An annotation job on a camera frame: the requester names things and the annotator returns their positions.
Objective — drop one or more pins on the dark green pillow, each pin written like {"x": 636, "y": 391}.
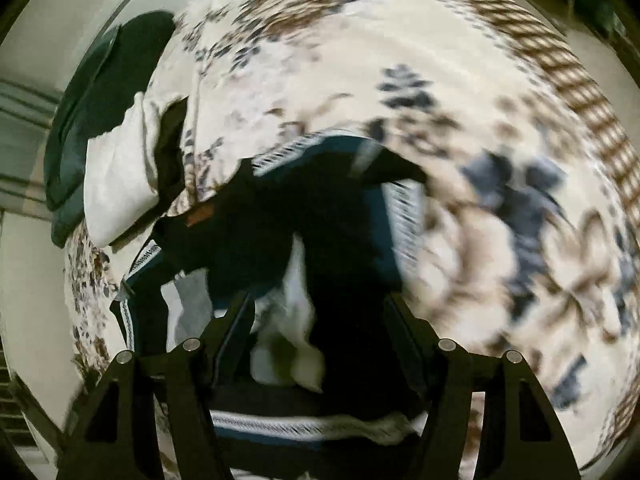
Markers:
{"x": 100, "y": 95}

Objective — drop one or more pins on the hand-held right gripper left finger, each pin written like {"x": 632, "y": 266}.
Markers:
{"x": 230, "y": 335}

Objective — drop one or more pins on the black folded cloth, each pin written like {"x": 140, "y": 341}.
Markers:
{"x": 170, "y": 150}

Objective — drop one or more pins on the floral blanket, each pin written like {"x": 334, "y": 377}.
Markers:
{"x": 500, "y": 110}

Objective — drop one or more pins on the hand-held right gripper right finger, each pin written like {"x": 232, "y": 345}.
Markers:
{"x": 405, "y": 335}

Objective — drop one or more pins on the white small garment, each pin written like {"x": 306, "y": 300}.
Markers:
{"x": 290, "y": 340}

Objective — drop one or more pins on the dark garment with patterned trim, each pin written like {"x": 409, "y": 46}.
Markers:
{"x": 280, "y": 220}

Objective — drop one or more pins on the white folded garment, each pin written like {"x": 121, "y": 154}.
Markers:
{"x": 120, "y": 180}

